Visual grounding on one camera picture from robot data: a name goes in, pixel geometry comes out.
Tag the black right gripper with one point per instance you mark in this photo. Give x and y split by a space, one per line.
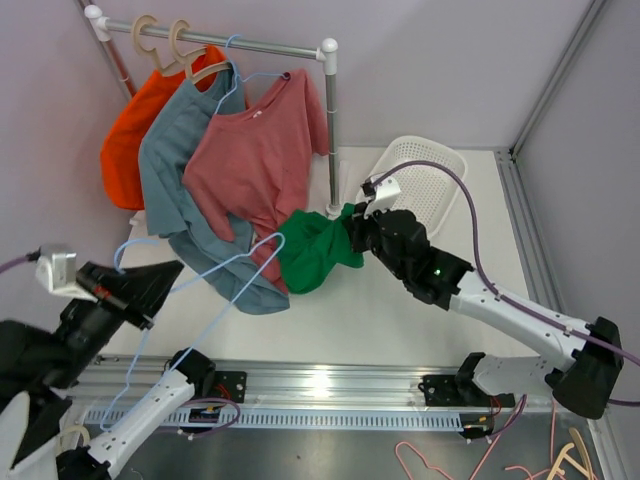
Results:
359 225

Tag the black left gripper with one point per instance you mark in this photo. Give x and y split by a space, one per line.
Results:
142 287

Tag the green t shirt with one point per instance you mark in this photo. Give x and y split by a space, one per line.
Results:
314 245

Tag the grey blue t shirt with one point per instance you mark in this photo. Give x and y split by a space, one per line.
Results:
171 212

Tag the dusty red t shirt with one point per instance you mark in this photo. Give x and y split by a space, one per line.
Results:
255 165

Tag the orange t shirt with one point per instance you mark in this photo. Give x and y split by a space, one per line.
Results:
119 154

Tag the beige wooden hanger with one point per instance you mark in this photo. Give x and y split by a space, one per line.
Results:
187 60
153 49

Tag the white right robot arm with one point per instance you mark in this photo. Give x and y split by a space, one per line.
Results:
576 361

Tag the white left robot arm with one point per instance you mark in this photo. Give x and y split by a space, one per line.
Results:
39 367

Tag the beige hanger on floor left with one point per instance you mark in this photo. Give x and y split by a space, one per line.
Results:
73 436

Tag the beige hanger on floor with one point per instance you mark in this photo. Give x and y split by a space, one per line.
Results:
73 436
574 454

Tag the beige hanger on floor right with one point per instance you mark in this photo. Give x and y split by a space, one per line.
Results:
574 454

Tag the white perforated plastic basket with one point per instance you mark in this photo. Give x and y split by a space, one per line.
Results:
428 192

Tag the grey metal clothes rack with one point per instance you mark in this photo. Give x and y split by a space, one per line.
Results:
103 27

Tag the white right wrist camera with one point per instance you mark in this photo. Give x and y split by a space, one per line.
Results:
379 195

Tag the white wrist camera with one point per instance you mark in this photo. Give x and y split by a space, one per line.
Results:
379 195
56 270

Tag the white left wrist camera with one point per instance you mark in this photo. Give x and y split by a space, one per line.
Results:
56 270

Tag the aluminium mounting rail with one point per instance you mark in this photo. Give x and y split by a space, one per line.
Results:
281 385

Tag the white slotted cable duct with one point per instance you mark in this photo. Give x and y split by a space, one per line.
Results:
412 420

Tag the pink wire hanger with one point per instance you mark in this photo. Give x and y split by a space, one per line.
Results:
523 448

